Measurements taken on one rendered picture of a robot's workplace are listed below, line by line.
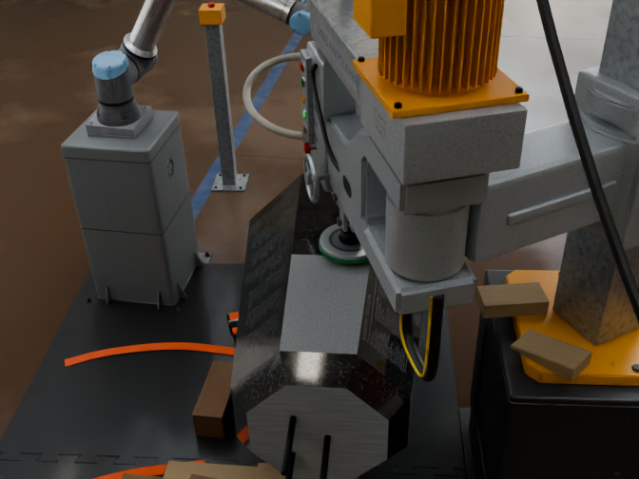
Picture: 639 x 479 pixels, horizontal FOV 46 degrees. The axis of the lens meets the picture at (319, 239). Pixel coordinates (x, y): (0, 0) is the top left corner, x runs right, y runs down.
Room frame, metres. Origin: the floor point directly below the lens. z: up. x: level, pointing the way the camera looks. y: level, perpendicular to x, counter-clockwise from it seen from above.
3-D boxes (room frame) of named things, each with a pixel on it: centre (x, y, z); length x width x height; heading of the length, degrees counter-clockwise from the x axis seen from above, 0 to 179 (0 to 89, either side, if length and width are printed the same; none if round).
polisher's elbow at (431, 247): (1.46, -0.25, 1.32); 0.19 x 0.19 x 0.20
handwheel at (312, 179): (1.96, -0.02, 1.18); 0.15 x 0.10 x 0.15; 13
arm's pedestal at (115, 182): (3.03, 0.86, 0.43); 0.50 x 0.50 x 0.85; 78
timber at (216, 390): (2.13, 0.42, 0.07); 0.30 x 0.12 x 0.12; 170
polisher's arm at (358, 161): (1.72, -0.18, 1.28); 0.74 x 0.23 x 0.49; 13
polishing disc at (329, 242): (2.10, -0.11, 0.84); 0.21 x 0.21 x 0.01
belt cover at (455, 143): (1.76, -0.18, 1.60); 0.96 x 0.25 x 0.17; 13
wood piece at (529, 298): (1.80, -0.59, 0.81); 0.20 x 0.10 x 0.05; 93
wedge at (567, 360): (1.58, -0.65, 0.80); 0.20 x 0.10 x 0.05; 43
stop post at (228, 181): (3.97, 0.53, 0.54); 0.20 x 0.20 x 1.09; 85
